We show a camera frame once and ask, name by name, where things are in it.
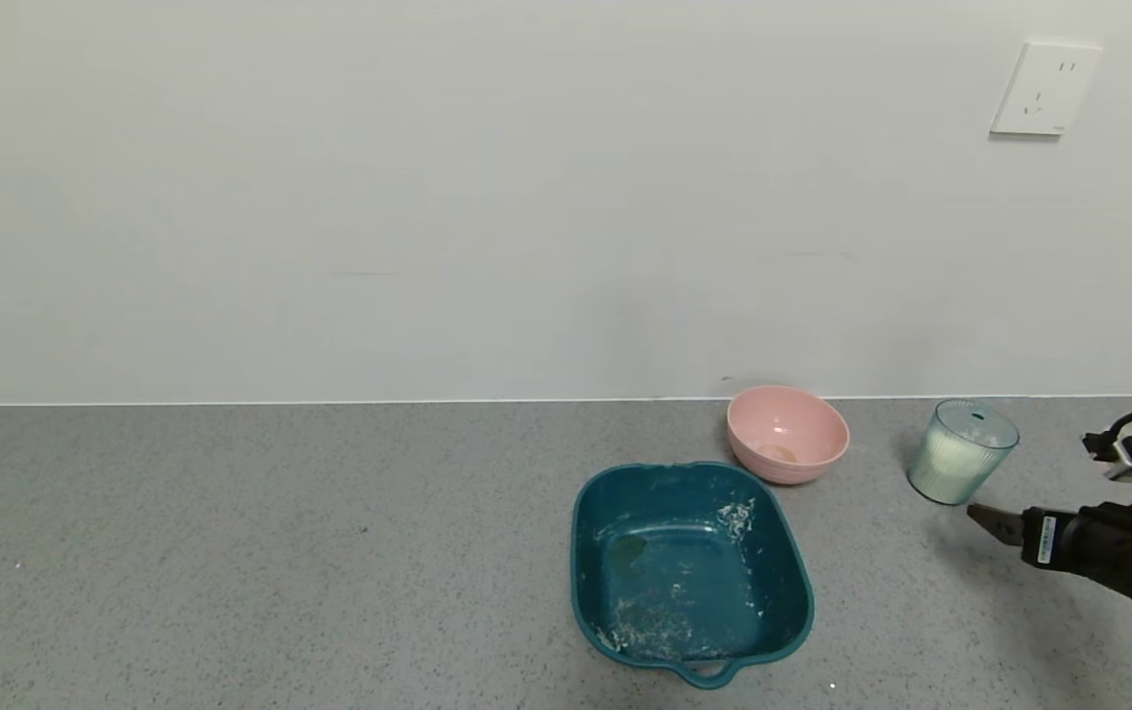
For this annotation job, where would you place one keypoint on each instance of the pink bowl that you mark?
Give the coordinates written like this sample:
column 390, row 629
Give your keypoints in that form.
column 788, row 434

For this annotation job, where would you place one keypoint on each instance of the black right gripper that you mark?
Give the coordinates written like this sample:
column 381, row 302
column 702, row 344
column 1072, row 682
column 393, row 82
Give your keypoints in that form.
column 1043, row 539

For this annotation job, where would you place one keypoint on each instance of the white wall socket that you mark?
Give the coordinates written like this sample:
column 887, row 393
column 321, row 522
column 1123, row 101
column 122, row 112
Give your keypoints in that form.
column 1044, row 89

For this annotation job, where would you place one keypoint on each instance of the teal plastic tray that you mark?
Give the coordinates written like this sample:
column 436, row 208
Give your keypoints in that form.
column 689, row 577

